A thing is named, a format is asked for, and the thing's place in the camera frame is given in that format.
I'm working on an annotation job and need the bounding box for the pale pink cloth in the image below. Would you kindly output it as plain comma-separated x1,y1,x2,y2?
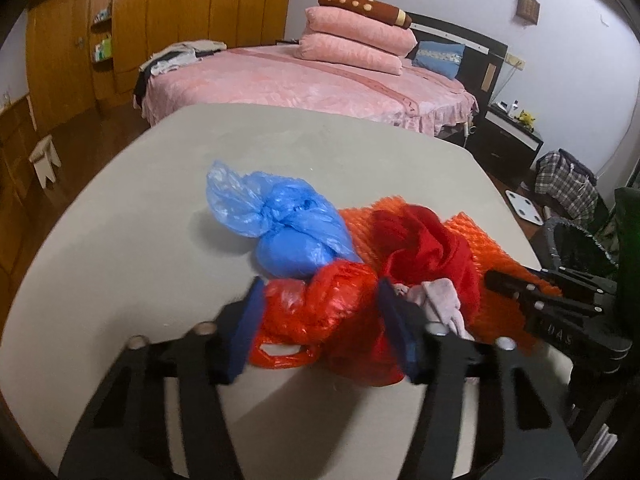
395,278,476,341

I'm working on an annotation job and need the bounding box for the brown dotted bolster pillow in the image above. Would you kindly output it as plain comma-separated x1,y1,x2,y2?
319,0,413,29

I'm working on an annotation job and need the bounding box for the white garment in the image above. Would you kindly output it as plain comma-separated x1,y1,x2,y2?
150,52,196,76

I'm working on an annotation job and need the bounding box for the dark wooden bed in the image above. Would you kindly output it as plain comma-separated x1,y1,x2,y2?
132,12,508,141

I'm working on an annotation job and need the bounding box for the white bathroom scale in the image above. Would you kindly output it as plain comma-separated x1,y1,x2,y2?
505,190,543,228

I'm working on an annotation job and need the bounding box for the dark purple garment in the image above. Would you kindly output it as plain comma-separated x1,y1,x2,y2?
557,148,596,181

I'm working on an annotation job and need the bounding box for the small white stool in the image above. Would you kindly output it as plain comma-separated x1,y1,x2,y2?
27,135,62,183

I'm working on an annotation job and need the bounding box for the black lined trash bin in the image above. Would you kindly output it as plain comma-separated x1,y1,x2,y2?
537,217,621,281

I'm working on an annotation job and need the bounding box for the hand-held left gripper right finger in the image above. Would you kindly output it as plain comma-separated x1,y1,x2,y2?
377,277,586,480

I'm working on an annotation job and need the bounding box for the dark nightstand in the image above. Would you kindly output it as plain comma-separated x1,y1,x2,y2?
472,102,544,176

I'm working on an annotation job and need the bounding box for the orange mesh net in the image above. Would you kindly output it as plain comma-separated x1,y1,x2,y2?
340,197,561,346

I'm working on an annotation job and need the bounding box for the blue plastic bag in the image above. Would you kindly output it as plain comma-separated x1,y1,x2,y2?
206,160,363,279

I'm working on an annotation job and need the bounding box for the pink bedspread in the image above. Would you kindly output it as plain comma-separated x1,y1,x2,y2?
142,42,479,136

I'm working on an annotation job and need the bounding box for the pink folded blanket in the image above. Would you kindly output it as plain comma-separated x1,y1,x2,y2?
305,6,418,56
293,32,403,76

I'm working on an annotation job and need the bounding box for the wooden wardrobe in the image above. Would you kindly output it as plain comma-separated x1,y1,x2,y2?
25,0,296,131

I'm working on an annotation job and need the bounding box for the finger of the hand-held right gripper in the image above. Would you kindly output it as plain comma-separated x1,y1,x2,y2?
485,269,604,318
539,267,619,296

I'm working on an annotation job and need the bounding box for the blue cushion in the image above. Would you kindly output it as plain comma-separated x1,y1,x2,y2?
412,41,466,80

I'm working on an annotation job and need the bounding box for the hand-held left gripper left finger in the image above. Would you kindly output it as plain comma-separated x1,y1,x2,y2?
57,277,266,480

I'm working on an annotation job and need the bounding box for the red plastic bag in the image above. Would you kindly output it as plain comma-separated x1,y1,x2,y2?
249,260,406,386

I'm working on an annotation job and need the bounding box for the red cloth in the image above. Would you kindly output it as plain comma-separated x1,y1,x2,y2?
372,205,483,331

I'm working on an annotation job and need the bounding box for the wooden lattice wall lamp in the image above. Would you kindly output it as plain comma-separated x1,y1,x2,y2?
516,0,541,25

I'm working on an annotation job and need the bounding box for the plaid cloth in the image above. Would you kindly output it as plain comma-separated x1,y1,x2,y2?
535,152,598,221

